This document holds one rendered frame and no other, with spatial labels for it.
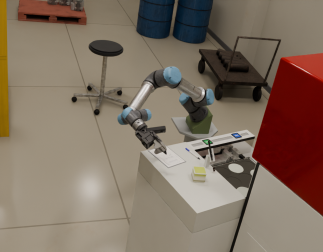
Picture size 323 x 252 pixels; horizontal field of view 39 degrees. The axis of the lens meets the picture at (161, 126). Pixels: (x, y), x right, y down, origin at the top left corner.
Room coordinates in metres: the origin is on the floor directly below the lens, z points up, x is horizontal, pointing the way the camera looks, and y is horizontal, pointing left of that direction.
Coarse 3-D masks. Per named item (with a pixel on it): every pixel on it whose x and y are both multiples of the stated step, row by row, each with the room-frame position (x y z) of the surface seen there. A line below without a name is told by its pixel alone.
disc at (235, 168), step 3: (228, 165) 2.55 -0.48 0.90; (231, 165) 2.56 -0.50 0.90; (234, 165) 2.56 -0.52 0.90; (237, 165) 2.57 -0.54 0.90; (231, 168) 2.52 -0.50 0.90; (234, 168) 2.53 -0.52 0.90; (237, 168) 2.53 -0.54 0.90; (240, 168) 2.54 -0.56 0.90; (234, 171) 2.49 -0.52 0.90; (237, 171) 2.50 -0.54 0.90; (240, 171) 2.50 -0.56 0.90
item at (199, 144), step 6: (234, 132) 2.90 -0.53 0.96; (240, 132) 2.91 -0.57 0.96; (246, 132) 2.93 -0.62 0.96; (204, 138) 2.74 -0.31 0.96; (210, 138) 2.76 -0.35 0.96; (216, 138) 2.77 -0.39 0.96; (222, 138) 2.79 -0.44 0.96; (228, 138) 2.80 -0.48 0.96; (234, 138) 2.81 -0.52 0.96; (240, 138) 2.83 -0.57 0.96; (192, 144) 2.64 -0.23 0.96; (198, 144) 2.66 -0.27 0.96; (204, 144) 2.66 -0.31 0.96; (210, 144) 2.68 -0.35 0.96; (216, 144) 2.69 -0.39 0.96
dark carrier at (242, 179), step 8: (240, 160) 2.64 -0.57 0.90; (248, 160) 2.65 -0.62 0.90; (216, 168) 2.49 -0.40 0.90; (224, 168) 2.51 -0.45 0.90; (248, 168) 2.56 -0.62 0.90; (224, 176) 2.42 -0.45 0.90; (232, 176) 2.43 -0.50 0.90; (240, 176) 2.45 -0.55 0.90; (248, 176) 2.46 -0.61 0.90; (232, 184) 2.35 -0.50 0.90; (240, 184) 2.36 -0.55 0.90; (248, 184) 2.38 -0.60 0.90
